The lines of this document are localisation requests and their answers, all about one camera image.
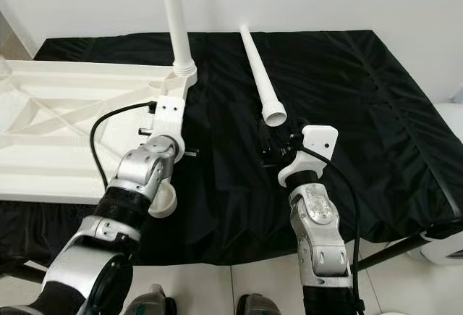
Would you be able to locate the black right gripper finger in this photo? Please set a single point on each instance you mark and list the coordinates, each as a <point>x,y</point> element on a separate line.
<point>297,139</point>
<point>266,136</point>

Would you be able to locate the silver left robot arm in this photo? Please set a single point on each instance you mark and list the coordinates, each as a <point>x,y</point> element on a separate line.
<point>137,185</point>

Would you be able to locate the black tablecloth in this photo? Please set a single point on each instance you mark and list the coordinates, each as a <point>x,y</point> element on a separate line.
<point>369,76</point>

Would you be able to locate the black metal table leg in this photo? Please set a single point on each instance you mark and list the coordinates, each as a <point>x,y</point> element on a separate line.
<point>391,253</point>
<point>22,271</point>

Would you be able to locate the grey robot right leg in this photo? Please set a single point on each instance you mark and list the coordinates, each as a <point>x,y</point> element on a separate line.
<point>257,306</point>

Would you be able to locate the grey robot leg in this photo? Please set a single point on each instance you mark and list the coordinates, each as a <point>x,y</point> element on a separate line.
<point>257,306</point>
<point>152,302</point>

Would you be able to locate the white rounded appliance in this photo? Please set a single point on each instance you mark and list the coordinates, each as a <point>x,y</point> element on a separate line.
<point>441,250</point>

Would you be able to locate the grey robot left leg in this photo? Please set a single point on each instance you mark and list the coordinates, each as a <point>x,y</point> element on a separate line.
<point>152,302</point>

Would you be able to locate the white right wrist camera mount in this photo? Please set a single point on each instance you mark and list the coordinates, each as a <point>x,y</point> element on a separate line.
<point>318,141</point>

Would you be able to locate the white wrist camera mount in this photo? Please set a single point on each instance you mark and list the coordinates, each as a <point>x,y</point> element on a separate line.
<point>168,119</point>
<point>318,141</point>

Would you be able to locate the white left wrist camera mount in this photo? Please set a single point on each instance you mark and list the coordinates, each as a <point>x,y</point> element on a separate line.
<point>168,119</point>

